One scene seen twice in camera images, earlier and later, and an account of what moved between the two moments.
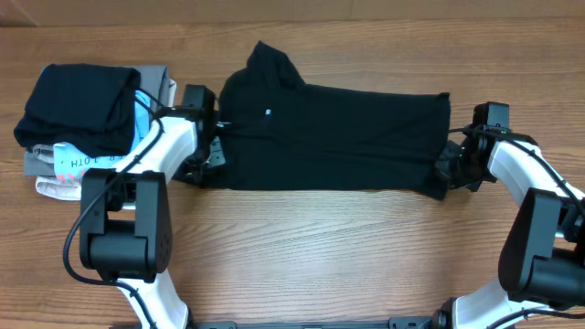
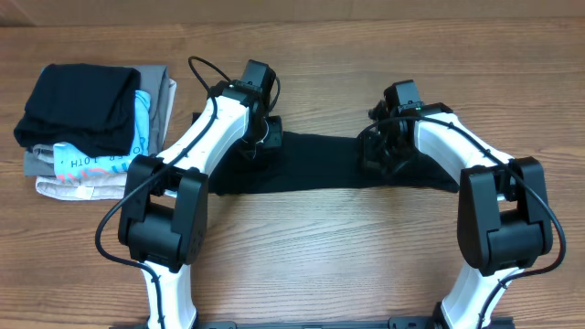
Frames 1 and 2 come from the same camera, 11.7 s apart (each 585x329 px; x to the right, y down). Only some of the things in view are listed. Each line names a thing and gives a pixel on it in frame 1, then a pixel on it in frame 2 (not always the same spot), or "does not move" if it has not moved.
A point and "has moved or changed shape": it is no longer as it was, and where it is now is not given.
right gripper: (443, 172) → (370, 159)
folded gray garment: (152, 79) does not move
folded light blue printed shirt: (69, 162) does not move
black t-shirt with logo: (281, 132) has moved or changed shape
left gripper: (218, 156) → (276, 136)
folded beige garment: (54, 187) does not move
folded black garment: (88, 109) does not move
